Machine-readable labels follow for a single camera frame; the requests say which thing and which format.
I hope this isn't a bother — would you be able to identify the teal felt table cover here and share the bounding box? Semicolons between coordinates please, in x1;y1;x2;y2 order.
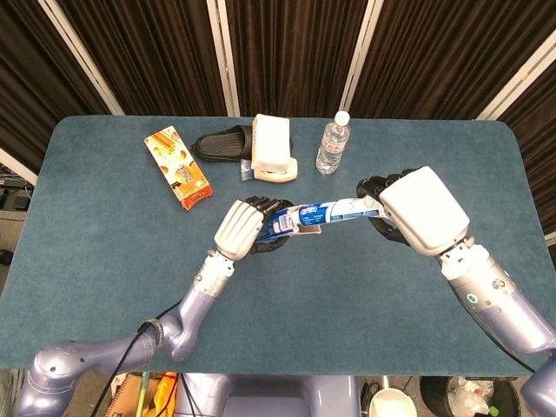
0;113;556;377

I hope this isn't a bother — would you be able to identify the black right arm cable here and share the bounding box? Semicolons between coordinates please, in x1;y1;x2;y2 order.
460;299;538;375

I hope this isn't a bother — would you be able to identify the clear plastic water bottle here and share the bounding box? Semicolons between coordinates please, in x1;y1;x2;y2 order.
315;109;351;175

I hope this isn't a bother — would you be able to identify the white partition frame post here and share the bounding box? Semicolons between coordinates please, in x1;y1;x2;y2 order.
206;0;241;117
340;0;384;117
37;0;126;116
475;30;556;121
0;147;39;186

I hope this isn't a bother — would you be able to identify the purple robot torso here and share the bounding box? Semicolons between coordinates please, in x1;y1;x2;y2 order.
177;373;361;417

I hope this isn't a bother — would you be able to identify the black trash bin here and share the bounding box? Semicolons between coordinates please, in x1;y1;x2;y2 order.
419;375;521;417

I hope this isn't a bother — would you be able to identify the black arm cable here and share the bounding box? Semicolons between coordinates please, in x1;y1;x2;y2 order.
90;301;183;417
460;299;538;375

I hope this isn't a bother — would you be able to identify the white tissue pack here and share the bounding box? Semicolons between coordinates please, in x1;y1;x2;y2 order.
250;113;291;171

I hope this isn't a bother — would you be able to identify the black slipper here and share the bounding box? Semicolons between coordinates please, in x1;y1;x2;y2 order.
192;124;296;164

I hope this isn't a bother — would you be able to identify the black velcro strap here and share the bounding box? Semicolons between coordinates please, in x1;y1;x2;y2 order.
137;318;165;351

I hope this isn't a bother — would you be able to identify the brown pleated curtain panel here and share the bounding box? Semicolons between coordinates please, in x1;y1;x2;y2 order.
349;0;556;119
225;0;370;117
499;64;556;235
56;0;229;116
0;0;109;175

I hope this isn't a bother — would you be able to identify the white blue toothpaste tube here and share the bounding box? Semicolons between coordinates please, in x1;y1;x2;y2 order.
297;195;383;228

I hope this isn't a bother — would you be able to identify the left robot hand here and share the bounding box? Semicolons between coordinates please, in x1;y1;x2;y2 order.
213;195;295;261

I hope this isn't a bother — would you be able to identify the orange snack box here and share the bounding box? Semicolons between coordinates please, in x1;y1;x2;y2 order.
143;125;214;212

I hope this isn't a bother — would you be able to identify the yellow orange bag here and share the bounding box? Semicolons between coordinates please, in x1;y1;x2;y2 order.
149;372;180;417

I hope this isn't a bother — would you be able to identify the white bowl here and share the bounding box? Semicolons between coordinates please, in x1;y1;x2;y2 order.
367;387;419;417

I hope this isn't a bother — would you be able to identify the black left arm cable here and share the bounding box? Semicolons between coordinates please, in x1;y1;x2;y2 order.
90;301;183;417

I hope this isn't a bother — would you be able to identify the blue toothpaste carton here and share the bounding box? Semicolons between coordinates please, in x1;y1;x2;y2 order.
255;203;323;244

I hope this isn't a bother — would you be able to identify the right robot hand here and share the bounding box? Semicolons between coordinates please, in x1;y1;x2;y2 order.
355;165;472;256

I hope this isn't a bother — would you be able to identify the black floor equipment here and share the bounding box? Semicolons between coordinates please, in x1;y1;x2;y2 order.
0;173;36;221

